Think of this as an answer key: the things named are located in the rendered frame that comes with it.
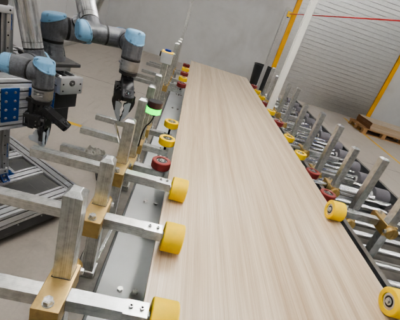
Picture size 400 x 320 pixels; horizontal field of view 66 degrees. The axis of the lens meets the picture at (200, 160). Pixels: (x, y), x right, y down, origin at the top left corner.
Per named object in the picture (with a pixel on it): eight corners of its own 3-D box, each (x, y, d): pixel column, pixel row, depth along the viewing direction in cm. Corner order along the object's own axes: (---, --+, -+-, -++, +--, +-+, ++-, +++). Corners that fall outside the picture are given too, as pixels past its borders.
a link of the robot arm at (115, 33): (102, 21, 123) (112, 28, 115) (129, 28, 130) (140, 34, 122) (99, 42, 126) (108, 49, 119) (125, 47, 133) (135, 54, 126)
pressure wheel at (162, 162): (145, 184, 131) (151, 160, 126) (148, 174, 138) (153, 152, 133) (164, 188, 132) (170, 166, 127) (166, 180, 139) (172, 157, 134)
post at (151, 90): (128, 172, 164) (148, 84, 143) (129, 169, 167) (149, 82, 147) (134, 173, 164) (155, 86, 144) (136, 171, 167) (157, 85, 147)
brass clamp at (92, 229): (75, 234, 78) (77, 218, 76) (92, 204, 90) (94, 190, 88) (100, 240, 79) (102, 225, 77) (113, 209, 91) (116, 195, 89)
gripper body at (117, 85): (130, 96, 133) (136, 69, 128) (133, 104, 127) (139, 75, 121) (112, 93, 130) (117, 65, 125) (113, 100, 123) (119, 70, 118)
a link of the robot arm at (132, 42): (140, 30, 122) (150, 35, 116) (134, 58, 126) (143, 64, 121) (122, 25, 117) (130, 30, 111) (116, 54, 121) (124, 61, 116)
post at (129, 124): (101, 233, 119) (124, 119, 98) (103, 227, 122) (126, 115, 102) (110, 235, 119) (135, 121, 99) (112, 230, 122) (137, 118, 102)
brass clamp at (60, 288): (24, 326, 56) (25, 306, 54) (56, 268, 68) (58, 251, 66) (59, 332, 56) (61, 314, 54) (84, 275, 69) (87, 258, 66)
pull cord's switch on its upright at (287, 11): (253, 97, 403) (287, 6, 356) (251, 96, 411) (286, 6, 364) (258, 99, 404) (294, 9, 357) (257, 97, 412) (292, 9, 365)
